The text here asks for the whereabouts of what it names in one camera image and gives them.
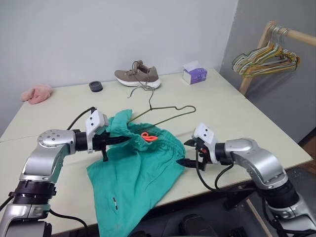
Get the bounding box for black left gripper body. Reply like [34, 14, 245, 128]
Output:
[92, 131, 111, 152]

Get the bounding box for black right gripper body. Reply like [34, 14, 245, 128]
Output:
[196, 138, 212, 171]

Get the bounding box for green shorts with orange drawstring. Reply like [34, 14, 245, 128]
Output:
[86, 108, 187, 237]

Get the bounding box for olive wire clothes hanger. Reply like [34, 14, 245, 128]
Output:
[126, 87, 197, 133]

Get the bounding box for black table underframe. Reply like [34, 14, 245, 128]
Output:
[223, 188, 255, 211]

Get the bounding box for black round lid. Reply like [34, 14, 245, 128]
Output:
[88, 80, 103, 93]

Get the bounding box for dark rounded shape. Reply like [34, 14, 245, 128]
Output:
[181, 214, 206, 233]

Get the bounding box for purple and white tissue box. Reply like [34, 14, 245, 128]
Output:
[182, 61, 208, 85]

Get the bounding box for taupe sneaker with white sole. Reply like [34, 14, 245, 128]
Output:
[114, 59, 162, 99]

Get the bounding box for pink plush cloth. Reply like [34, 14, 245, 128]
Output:
[20, 83, 53, 105]

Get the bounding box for wooden clothes rack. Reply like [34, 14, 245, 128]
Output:
[238, 20, 316, 96]

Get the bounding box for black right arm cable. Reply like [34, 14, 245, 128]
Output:
[196, 147, 234, 191]

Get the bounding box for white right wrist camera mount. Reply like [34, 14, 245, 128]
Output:
[192, 122, 220, 164]

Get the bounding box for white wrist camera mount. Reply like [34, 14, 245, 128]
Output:
[84, 110, 109, 153]
[192, 122, 220, 164]

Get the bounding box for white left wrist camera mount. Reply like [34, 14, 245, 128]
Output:
[84, 110, 109, 153]

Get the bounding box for bunch of wire hangers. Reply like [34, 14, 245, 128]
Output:
[232, 24, 302, 79]

